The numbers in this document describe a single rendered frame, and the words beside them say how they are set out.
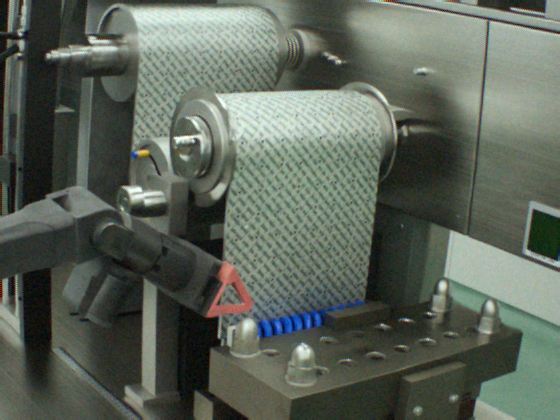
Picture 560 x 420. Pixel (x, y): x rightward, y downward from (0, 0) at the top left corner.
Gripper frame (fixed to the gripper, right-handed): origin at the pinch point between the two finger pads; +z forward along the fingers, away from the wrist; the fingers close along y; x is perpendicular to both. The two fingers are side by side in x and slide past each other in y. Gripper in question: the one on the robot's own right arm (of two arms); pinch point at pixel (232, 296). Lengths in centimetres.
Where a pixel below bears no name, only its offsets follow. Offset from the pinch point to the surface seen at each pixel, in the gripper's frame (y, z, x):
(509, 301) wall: -160, 279, 47
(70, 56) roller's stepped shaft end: -29.7, -21.5, 17.9
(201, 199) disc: -4.8, -7.5, 8.7
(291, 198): 0.3, 0.6, 14.1
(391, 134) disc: 0.7, 10.4, 28.3
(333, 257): 0.4, 11.7, 10.5
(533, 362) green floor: -118, 256, 25
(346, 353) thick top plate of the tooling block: 13.0, 9.2, 0.4
